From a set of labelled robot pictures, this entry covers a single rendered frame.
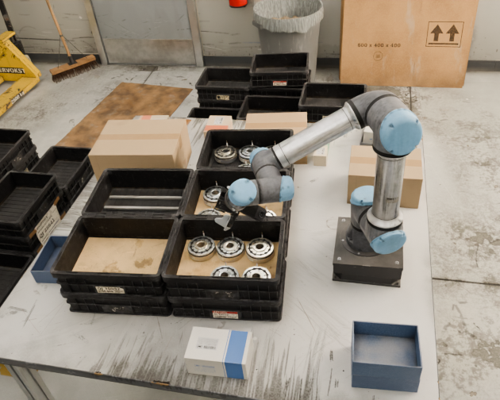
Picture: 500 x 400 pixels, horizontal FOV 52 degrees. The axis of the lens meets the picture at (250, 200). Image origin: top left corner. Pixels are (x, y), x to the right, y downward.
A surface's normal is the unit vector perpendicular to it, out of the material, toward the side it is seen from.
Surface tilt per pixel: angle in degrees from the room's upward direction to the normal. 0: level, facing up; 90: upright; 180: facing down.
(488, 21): 90
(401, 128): 83
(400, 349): 0
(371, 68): 73
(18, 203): 0
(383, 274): 90
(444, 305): 0
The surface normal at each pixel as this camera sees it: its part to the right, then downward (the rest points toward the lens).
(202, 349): -0.08, -0.76
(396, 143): 0.21, 0.51
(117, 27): -0.21, 0.65
